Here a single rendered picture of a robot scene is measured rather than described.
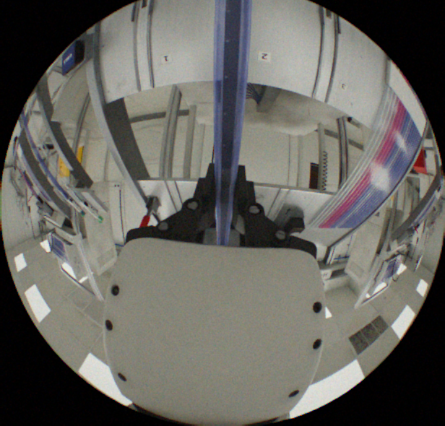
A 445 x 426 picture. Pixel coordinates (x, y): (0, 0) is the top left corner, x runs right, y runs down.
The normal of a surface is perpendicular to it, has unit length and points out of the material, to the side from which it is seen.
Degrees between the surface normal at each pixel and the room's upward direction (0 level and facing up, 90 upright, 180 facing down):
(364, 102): 44
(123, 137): 90
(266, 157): 90
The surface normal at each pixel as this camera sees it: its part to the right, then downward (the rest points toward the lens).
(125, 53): -0.07, 0.83
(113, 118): 1.00, 0.07
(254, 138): -0.04, 0.18
